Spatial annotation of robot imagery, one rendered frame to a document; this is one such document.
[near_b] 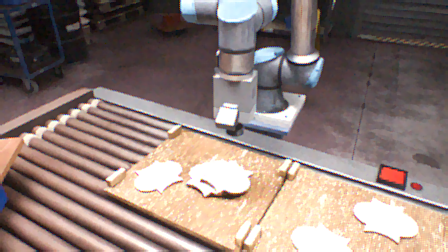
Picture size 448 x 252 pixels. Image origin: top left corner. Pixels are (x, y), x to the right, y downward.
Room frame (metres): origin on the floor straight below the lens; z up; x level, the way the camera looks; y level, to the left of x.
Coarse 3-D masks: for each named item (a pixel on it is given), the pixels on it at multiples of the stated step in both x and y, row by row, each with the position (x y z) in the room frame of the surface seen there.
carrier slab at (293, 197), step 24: (288, 192) 0.66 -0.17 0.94; (312, 192) 0.66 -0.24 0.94; (336, 192) 0.66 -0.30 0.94; (360, 192) 0.66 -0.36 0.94; (264, 216) 0.58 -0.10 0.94; (288, 216) 0.58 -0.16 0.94; (312, 216) 0.58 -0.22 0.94; (336, 216) 0.58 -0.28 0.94; (432, 216) 0.58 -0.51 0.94; (264, 240) 0.51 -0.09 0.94; (288, 240) 0.51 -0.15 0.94; (360, 240) 0.51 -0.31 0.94; (384, 240) 0.51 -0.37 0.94; (408, 240) 0.51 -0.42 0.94; (432, 240) 0.51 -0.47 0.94
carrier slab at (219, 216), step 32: (160, 160) 0.80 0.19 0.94; (192, 160) 0.80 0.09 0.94; (224, 160) 0.80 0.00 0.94; (256, 160) 0.80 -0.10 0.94; (128, 192) 0.66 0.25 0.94; (192, 192) 0.66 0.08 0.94; (256, 192) 0.66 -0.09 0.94; (192, 224) 0.55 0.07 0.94; (224, 224) 0.55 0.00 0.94; (256, 224) 0.56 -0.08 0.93
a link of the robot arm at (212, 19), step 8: (184, 0) 0.82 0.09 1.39; (192, 0) 0.80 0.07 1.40; (200, 0) 0.80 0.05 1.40; (208, 0) 0.79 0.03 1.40; (216, 0) 0.78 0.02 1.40; (184, 8) 0.81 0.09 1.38; (192, 8) 0.80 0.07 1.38; (200, 8) 0.79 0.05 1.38; (208, 8) 0.78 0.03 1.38; (216, 8) 0.77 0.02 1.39; (184, 16) 0.81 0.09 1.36; (192, 16) 0.80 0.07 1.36; (200, 16) 0.79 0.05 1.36; (208, 16) 0.78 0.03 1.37; (216, 16) 0.77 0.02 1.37; (216, 24) 0.79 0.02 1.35
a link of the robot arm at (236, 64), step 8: (224, 56) 0.65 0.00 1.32; (232, 56) 0.64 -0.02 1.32; (240, 56) 0.64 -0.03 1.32; (248, 56) 0.65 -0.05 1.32; (224, 64) 0.65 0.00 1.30; (232, 64) 0.64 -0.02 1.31; (240, 64) 0.64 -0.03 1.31; (248, 64) 0.65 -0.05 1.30; (232, 72) 0.65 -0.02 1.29; (240, 72) 0.65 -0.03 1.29
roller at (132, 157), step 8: (48, 120) 1.06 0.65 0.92; (48, 128) 1.03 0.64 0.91; (56, 128) 1.02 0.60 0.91; (64, 128) 1.01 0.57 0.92; (72, 128) 1.01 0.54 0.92; (64, 136) 0.99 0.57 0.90; (72, 136) 0.97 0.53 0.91; (80, 136) 0.96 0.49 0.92; (88, 136) 0.96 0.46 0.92; (88, 144) 0.93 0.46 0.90; (96, 144) 0.92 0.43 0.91; (104, 144) 0.91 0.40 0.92; (112, 144) 0.91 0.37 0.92; (104, 152) 0.89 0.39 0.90; (112, 152) 0.88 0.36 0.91; (120, 152) 0.87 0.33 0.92; (128, 152) 0.87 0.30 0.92; (128, 160) 0.84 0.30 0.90; (136, 160) 0.83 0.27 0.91
